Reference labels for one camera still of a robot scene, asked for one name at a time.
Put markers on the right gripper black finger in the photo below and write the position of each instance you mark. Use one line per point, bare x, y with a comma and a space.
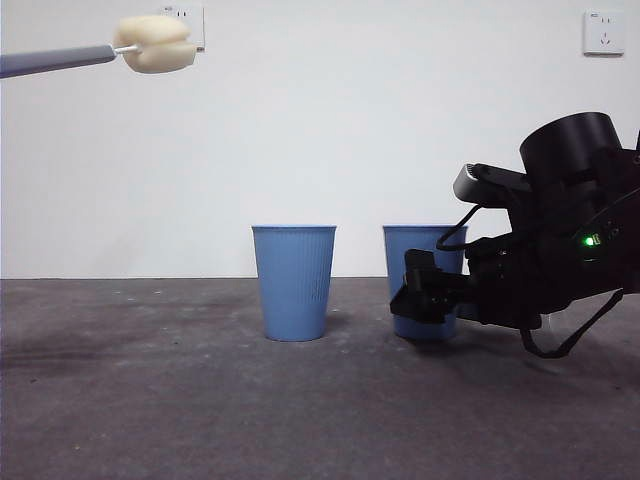
425, 297

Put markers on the blue ribbed plastic cup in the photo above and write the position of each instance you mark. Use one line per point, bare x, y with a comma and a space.
294, 285
400, 245

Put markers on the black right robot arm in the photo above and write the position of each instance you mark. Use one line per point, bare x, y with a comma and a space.
565, 150

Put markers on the right wrist grey camera box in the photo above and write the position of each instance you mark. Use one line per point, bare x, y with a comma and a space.
492, 182

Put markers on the white wall socket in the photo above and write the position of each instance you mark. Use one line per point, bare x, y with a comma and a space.
604, 34
200, 22

